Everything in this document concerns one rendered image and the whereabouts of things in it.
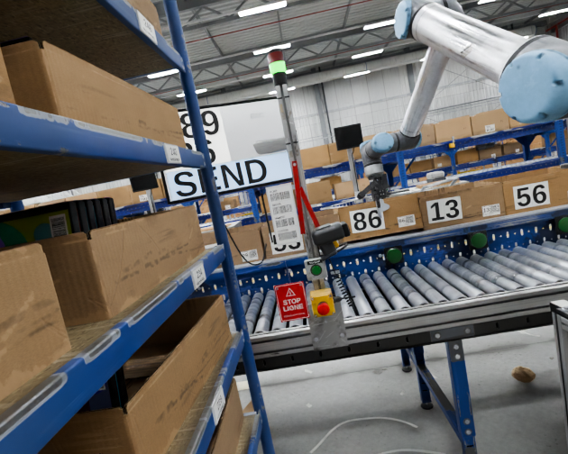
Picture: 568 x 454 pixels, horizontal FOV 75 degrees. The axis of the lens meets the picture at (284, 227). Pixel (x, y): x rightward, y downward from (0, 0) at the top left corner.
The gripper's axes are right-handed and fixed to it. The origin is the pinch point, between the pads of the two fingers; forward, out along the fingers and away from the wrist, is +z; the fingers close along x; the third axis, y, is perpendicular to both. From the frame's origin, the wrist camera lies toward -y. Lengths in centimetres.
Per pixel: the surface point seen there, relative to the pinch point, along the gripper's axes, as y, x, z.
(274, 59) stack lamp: -35, -73, -48
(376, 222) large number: -1.9, 0.1, 3.1
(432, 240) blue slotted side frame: 22.0, -0.2, 16.5
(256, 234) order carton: -61, -1, -2
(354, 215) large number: -11.5, -0.7, -2.3
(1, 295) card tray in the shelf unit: -56, -158, 13
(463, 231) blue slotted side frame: 35.9, -3.5, 15.0
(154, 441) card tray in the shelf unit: -57, -137, 34
